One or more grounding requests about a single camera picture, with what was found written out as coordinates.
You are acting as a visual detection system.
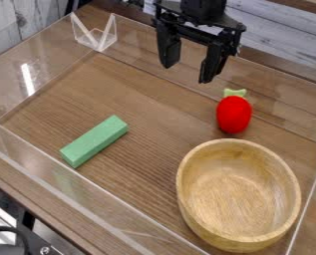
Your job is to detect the black metal table frame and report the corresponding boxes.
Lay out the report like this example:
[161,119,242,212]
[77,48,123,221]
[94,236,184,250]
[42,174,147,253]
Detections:
[16,210,63,255]

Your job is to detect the red plush strawberry toy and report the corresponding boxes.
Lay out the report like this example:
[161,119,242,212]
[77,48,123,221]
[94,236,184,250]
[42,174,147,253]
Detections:
[216,89,252,133]

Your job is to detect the oval wooden bowl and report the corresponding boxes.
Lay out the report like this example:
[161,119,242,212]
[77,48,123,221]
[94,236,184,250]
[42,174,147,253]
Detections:
[174,138,301,253]

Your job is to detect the clear acrylic tray walls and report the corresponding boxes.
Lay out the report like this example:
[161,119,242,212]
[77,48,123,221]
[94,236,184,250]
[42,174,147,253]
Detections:
[0,7,316,255]

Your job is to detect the clear acrylic corner bracket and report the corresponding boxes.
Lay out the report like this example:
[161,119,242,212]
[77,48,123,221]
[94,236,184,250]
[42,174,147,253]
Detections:
[70,13,118,53]

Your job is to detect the green foam block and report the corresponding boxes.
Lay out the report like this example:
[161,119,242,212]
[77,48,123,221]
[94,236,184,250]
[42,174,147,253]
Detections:
[59,116,129,168]

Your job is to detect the black cable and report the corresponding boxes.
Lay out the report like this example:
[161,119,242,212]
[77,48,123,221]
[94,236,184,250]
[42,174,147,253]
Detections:
[0,225,32,255]

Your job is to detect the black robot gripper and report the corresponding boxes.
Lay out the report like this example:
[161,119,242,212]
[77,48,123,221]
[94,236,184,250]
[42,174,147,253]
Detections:
[154,0,246,84]

